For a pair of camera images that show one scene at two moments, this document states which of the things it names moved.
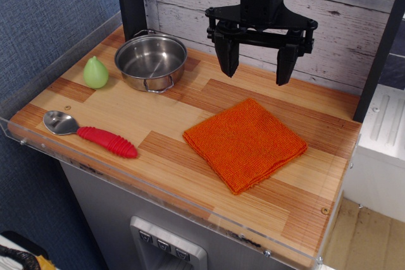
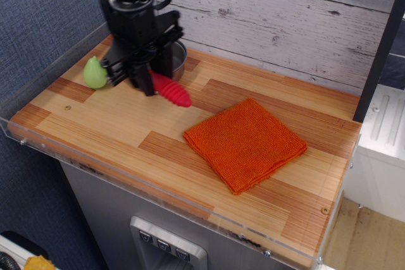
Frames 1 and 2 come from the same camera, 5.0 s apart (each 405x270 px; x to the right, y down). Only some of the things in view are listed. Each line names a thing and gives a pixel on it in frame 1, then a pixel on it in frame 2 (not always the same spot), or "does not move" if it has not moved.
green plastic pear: x=95 y=75 does not move
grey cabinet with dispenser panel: x=133 y=231 does not move
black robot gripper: x=261 y=18 to x=138 y=31
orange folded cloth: x=244 y=141 does not move
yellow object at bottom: x=44 y=263 does not move
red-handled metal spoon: x=61 y=123 to x=171 y=90
